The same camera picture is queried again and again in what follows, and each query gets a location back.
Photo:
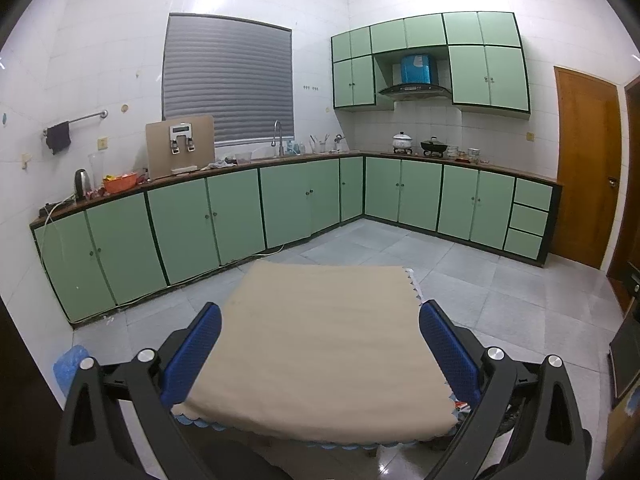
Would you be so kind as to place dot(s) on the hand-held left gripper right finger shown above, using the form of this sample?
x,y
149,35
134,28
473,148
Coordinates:
x,y
450,355

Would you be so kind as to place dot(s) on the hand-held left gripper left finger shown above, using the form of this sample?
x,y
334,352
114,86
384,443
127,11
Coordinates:
x,y
192,355

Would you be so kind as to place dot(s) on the black glass cabinet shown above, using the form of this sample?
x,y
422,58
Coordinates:
x,y
627,360

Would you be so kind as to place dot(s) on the dark wooden door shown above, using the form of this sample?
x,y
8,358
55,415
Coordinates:
x,y
632,185

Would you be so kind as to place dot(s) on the light wooden door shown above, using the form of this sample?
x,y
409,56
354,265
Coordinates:
x,y
585,170

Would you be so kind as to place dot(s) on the blue plastic bag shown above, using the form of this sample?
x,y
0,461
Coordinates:
x,y
67,367

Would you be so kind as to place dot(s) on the beige tablecloth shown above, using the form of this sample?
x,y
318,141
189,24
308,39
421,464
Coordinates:
x,y
320,350

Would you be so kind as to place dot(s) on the green base cabinets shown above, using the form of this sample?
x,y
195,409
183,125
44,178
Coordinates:
x,y
235,215

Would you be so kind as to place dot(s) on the cardboard box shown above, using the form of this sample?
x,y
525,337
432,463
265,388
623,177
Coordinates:
x,y
620,435

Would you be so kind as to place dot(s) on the orange basket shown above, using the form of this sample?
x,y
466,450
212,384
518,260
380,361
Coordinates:
x,y
120,181

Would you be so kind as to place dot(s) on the white rag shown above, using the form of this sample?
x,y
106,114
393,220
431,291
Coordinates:
x,y
220,164

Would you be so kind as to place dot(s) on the clear plastic cup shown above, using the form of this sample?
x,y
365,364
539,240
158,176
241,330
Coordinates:
x,y
242,156

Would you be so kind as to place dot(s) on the electric kettle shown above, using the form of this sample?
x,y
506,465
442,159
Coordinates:
x,y
81,182

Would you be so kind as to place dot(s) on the clear plastic jug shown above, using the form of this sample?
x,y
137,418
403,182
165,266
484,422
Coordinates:
x,y
96,170

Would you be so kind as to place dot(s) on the black wok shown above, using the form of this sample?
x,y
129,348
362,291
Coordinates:
x,y
432,146

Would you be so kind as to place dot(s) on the wooden board with metal clamp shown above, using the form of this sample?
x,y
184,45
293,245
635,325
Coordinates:
x,y
160,147

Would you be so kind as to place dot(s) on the white pot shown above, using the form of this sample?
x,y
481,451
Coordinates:
x,y
402,141

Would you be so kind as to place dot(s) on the metal faucet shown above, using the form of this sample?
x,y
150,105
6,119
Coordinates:
x,y
277,137

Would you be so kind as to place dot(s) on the utensil holder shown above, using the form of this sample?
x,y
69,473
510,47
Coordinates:
x,y
320,145

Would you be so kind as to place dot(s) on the dark towel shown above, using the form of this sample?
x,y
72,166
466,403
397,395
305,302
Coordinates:
x,y
58,136

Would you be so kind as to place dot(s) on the black range hood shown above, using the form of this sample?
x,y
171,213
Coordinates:
x,y
415,91

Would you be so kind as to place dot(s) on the grey window blind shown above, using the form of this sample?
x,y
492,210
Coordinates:
x,y
225,80

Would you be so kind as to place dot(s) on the green wall cabinets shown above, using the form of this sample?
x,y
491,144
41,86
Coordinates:
x,y
480,75

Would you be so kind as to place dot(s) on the metal towel rail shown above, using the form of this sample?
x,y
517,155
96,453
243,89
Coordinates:
x,y
75,121

